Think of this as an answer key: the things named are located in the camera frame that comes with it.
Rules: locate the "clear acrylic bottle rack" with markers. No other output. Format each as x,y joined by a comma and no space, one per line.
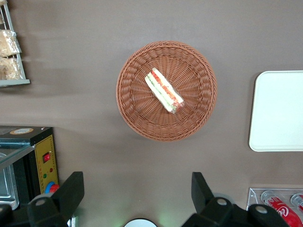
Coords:
254,196

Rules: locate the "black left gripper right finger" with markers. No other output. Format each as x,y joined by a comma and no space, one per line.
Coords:
208,208

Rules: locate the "black yellow food warmer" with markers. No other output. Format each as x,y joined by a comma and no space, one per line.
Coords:
45,146

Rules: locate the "red cola bottle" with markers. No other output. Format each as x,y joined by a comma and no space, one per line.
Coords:
281,208
298,201

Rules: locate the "tray of packaged snacks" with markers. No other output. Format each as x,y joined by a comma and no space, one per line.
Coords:
14,82

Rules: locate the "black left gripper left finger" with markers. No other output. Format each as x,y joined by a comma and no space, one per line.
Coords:
64,201

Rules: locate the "sandwich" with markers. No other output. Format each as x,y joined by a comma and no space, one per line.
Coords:
163,91

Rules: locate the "cream plastic tray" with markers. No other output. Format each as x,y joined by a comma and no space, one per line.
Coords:
277,111

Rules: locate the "steel pan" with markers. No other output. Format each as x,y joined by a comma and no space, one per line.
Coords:
7,186

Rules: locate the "clear bag of snacks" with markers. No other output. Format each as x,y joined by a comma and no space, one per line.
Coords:
2,2
9,68
8,43

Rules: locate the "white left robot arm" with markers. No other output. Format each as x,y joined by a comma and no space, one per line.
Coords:
139,224

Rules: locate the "brown round wicker basket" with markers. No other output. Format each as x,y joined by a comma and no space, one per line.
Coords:
189,113

